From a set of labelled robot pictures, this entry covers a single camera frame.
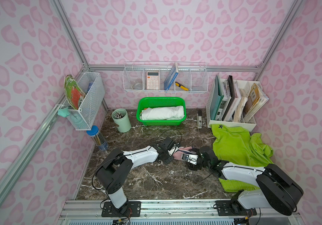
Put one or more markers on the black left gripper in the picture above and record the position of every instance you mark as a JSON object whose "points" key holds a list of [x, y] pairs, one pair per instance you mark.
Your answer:
{"points": [[171, 152]]}

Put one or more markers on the pink shark print shorts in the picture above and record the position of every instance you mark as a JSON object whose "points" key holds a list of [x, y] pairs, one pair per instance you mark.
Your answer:
{"points": [[183, 151]]}

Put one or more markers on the lime green garment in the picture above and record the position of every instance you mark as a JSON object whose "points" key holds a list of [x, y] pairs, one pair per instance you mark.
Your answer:
{"points": [[238, 146]]}

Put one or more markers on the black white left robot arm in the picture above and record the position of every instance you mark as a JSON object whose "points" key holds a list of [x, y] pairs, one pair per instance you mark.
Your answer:
{"points": [[114, 170]]}

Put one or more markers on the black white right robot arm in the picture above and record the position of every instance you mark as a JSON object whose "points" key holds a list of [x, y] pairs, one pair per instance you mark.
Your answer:
{"points": [[276, 189]]}

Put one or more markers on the black remote control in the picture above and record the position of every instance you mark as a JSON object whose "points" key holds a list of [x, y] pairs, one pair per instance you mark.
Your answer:
{"points": [[199, 119]]}

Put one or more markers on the green plastic basket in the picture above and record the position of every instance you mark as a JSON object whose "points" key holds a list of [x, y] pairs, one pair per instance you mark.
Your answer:
{"points": [[154, 102]]}

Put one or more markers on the white rolled cloth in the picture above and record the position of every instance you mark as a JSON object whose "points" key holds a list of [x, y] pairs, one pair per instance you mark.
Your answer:
{"points": [[162, 113]]}

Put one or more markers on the mint green cup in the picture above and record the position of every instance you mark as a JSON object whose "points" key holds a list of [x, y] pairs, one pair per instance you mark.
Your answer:
{"points": [[121, 119]]}

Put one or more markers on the dark green folder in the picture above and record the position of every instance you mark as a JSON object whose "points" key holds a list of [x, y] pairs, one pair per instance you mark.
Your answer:
{"points": [[217, 98]]}

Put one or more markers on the white file organizer rack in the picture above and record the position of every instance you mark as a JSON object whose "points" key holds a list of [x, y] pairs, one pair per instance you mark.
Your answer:
{"points": [[242, 88]]}

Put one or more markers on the yellow utility knife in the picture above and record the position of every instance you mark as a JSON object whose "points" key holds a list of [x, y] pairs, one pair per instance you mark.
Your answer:
{"points": [[181, 86]]}

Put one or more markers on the small glass dish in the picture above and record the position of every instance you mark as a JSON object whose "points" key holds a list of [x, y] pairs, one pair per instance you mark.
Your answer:
{"points": [[137, 85]]}

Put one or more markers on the blue lid pencil jar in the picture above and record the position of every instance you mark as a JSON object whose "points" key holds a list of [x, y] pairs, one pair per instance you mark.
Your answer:
{"points": [[98, 138]]}

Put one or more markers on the pink calculator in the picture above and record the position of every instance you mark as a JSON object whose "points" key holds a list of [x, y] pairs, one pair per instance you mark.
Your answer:
{"points": [[153, 80]]}

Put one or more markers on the blue book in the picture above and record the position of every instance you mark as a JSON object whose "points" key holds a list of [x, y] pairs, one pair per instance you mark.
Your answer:
{"points": [[170, 79]]}

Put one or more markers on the brown paper envelopes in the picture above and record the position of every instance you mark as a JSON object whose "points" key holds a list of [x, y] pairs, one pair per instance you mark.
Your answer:
{"points": [[256, 100]]}

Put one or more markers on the green red paper packet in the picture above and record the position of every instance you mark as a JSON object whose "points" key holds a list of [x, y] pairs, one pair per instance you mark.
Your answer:
{"points": [[74, 94]]}

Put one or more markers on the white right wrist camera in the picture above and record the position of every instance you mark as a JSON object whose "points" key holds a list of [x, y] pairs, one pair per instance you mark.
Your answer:
{"points": [[190, 158]]}

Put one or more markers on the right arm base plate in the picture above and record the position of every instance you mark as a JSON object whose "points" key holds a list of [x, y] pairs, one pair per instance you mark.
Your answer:
{"points": [[232, 208]]}

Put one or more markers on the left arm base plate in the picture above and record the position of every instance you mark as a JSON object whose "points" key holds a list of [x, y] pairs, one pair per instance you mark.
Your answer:
{"points": [[129, 209]]}

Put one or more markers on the clear wire wall shelf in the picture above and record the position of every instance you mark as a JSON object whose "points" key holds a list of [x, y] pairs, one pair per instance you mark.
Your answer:
{"points": [[192, 75]]}

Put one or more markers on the white mesh wall basket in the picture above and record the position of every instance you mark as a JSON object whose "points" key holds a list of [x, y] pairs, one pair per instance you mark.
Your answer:
{"points": [[83, 118]]}

